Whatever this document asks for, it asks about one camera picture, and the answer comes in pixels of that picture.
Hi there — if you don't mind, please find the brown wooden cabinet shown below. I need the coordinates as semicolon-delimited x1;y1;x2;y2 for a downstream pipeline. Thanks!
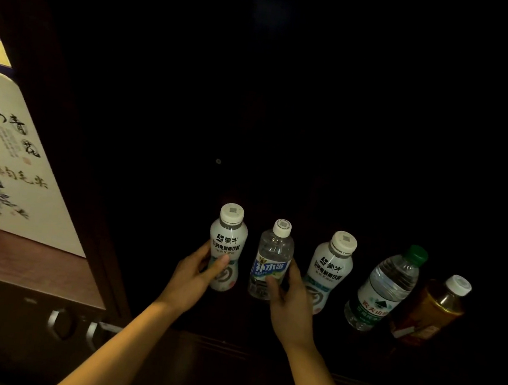
0;0;165;385

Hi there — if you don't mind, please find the metal drawer handle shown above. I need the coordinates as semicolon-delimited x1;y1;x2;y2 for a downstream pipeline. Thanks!
84;319;124;355
45;306;79;343

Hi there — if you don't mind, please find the person's right hand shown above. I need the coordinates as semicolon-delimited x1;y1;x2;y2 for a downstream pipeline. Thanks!
257;256;326;353

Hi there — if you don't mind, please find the green-capped water bottle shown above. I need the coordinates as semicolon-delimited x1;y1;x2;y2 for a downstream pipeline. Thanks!
341;237;430;339

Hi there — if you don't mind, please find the cream box with flower print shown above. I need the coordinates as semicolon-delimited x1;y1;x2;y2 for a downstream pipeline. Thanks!
0;68;108;258

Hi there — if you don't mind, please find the person's left hand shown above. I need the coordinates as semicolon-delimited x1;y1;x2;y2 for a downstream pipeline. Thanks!
153;235;233;323

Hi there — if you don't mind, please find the clear bottle with blue label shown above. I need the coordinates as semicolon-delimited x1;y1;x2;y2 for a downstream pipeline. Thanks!
247;216;298;304

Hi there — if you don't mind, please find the person's left forearm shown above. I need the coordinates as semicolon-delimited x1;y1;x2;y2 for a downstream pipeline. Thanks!
51;288;179;385

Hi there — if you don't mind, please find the white drink bottle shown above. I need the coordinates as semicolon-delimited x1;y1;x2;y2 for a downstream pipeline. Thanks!
203;201;252;295
299;227;360;320

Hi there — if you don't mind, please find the amber tea bottle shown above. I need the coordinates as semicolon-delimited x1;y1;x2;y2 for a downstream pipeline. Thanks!
387;267;474;353

